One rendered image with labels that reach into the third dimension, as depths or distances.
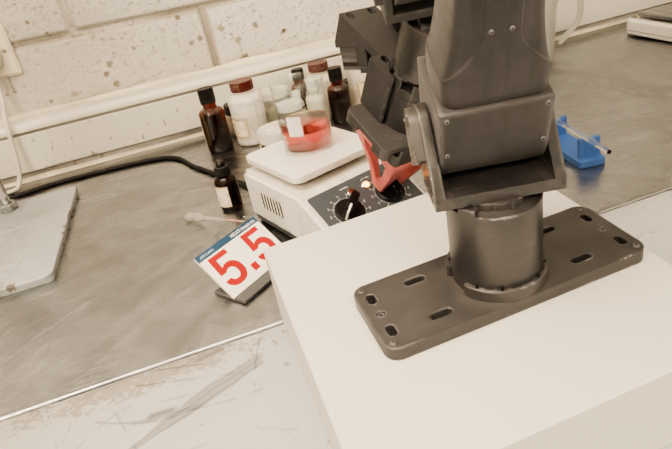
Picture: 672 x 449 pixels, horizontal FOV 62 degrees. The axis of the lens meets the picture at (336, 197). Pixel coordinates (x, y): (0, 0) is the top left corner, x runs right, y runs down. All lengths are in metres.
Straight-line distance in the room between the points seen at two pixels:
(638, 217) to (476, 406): 0.35
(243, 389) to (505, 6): 0.34
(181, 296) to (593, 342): 0.40
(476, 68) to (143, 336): 0.41
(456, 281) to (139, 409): 0.27
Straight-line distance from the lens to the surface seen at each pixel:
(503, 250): 0.37
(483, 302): 0.39
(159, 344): 0.57
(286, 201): 0.62
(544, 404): 0.35
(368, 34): 0.55
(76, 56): 1.13
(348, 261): 0.46
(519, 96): 0.34
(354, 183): 0.61
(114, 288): 0.68
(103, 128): 1.11
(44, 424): 0.55
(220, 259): 0.60
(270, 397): 0.47
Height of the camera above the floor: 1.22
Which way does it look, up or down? 26 degrees down
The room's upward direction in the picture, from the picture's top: 11 degrees counter-clockwise
